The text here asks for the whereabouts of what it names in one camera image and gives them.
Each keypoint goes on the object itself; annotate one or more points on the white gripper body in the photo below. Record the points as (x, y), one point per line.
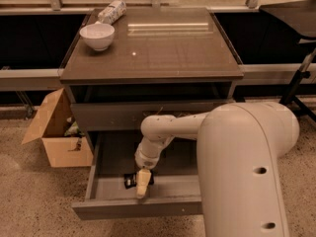
(146, 161)

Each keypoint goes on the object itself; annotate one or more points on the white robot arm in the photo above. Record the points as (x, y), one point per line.
(237, 149)

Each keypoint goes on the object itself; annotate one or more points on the closed grey top drawer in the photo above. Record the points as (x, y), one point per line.
(129, 115)

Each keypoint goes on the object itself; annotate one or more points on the black rxbar chocolate bar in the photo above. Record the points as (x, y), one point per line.
(130, 180)

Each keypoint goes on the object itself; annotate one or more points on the open cardboard box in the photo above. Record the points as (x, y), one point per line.
(49, 125)

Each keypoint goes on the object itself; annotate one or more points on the grey drawer cabinet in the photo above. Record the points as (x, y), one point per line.
(171, 42)

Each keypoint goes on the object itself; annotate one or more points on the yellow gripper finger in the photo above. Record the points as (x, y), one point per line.
(143, 177)

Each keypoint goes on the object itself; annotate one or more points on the white blue snack package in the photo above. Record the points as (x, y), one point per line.
(112, 12)

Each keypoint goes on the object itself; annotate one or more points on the open grey middle drawer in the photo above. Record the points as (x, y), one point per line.
(175, 190)

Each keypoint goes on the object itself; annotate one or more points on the white ceramic bowl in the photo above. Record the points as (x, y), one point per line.
(98, 36)

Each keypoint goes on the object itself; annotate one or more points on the black stand with wheels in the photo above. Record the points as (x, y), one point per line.
(300, 18)

